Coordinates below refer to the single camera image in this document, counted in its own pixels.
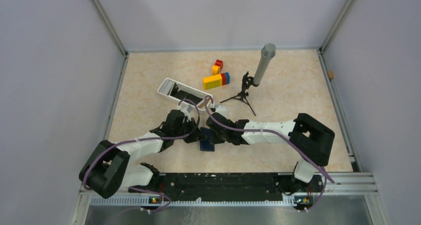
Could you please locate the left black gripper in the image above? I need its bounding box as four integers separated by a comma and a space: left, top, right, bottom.
173, 117, 207, 143

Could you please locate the blue leather card holder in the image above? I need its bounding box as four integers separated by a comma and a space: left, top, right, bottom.
200, 127, 215, 152

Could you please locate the white rectangular tray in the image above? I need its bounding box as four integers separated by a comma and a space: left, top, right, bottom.
157, 77, 212, 113

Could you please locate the black mini tripod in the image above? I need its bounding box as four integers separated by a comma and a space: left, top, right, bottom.
220, 72, 256, 116

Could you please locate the grey microphone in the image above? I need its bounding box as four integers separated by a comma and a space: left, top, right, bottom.
252, 43, 277, 87

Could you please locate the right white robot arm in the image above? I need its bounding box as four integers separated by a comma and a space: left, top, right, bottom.
206, 109, 336, 191

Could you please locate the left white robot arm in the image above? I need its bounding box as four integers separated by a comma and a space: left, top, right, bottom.
79, 104, 202, 199

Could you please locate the yellow toy block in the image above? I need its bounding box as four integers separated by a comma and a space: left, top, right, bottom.
203, 74, 222, 90

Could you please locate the red blue toy block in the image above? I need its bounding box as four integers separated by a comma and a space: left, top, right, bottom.
220, 72, 230, 85

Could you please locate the small orange toy block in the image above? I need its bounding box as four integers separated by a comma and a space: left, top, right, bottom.
211, 65, 220, 75

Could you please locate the small red toy block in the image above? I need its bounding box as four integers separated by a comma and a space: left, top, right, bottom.
214, 60, 223, 71

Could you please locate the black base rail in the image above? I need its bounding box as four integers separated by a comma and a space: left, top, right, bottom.
129, 173, 324, 202

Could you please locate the small brown wall object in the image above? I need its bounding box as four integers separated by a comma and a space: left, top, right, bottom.
327, 70, 334, 80

